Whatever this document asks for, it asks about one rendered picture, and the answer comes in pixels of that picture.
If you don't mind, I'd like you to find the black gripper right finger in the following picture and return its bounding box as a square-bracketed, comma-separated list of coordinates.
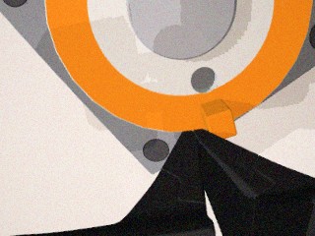
[193, 129, 315, 236]

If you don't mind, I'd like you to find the orange round plate with tab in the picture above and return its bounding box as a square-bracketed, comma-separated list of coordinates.
[44, 0, 314, 139]

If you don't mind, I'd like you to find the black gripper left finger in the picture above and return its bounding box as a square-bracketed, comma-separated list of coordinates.
[15, 130, 217, 236]

